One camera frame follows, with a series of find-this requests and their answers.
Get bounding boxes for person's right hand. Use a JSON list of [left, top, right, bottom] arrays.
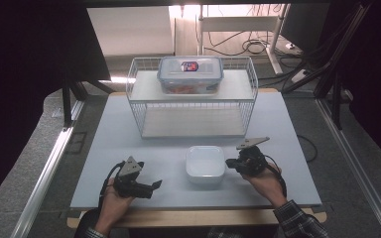
[[242, 163, 288, 207]]

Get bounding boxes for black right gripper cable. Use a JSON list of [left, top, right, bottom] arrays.
[[263, 154, 289, 199]]

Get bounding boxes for white power strip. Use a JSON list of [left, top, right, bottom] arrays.
[[291, 68, 310, 84]]

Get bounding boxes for aluminium rail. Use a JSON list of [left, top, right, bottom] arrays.
[[10, 98, 85, 238], [315, 98, 381, 238]]

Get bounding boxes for white wire shelf rack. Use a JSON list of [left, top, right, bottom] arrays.
[[125, 56, 260, 140]]

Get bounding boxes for white desk frame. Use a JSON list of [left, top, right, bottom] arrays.
[[196, 3, 287, 76]]

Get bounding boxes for dark monitor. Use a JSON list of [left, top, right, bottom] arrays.
[[280, 3, 332, 55]]

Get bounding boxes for clear container with blue-rimmed lid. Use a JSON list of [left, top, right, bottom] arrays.
[[157, 56, 225, 96]]

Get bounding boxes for black cable loop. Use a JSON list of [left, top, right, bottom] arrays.
[[297, 134, 319, 164]]

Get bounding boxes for black metal stand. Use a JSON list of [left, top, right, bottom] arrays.
[[60, 70, 115, 128], [281, 0, 376, 131]]

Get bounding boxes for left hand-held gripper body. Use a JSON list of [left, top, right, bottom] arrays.
[[113, 156, 154, 199]]

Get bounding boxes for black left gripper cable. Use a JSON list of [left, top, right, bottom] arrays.
[[98, 161, 127, 210]]

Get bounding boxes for white lidded plastic container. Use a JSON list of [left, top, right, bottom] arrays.
[[185, 145, 227, 185]]

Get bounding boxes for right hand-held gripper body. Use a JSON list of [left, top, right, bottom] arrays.
[[236, 136, 271, 177]]

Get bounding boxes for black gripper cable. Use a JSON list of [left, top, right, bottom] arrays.
[[98, 161, 127, 210], [263, 154, 289, 199]]

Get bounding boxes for white cabinet panel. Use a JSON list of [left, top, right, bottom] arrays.
[[86, 5, 176, 58]]

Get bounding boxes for black floor cables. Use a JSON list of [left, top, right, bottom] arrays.
[[204, 30, 281, 58]]

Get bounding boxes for person's left hand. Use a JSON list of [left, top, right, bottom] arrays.
[[102, 178, 135, 217]]

